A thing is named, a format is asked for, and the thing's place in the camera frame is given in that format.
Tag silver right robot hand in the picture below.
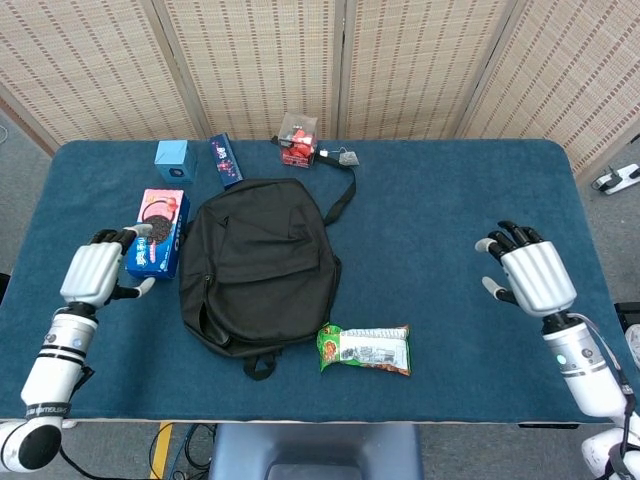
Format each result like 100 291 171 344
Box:
474 220 577 318

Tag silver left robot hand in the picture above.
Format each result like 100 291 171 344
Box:
59 223 157 307

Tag black backpack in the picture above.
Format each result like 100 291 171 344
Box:
178 164 358 382

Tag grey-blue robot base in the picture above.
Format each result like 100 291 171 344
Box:
207 423 425 480

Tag blue Oreo cookie box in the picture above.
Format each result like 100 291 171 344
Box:
124 187 192 280

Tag black box on floor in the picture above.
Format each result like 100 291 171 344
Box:
613 301 640 331

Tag blue tablecloth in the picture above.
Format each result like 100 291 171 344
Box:
0 138 640 425

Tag white power strip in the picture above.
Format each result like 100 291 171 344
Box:
591 163 640 196

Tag light blue cube box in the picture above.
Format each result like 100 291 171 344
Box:
153 139 198 185

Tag dark blue small box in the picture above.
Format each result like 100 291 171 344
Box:
208 132 246 190

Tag green snack bag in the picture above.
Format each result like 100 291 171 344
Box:
317 323 412 377

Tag grey small pouch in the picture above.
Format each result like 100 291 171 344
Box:
319 144 361 168

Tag clear box red capsules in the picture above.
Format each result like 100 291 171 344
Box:
271 111 321 167

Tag bamboo folding screen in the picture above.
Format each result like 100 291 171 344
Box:
0 0 640 174

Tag black floor cables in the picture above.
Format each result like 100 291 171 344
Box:
164 423 219 480

